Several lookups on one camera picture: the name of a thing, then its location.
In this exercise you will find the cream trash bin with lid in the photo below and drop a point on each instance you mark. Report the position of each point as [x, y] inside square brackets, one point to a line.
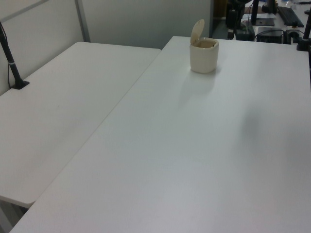
[203, 59]

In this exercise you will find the white side table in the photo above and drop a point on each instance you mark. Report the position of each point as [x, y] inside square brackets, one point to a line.
[60, 102]

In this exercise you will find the black electronics box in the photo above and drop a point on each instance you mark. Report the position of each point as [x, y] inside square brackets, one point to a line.
[270, 35]

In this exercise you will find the black monitor stand pole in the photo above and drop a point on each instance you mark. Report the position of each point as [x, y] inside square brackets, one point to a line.
[255, 11]

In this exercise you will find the black keyboard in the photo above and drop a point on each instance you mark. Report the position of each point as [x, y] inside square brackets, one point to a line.
[290, 15]

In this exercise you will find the grey metal partition post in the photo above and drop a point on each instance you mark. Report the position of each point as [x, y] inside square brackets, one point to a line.
[83, 21]

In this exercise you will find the black camera stand on clamp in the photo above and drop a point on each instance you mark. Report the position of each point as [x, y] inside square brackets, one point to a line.
[305, 38]

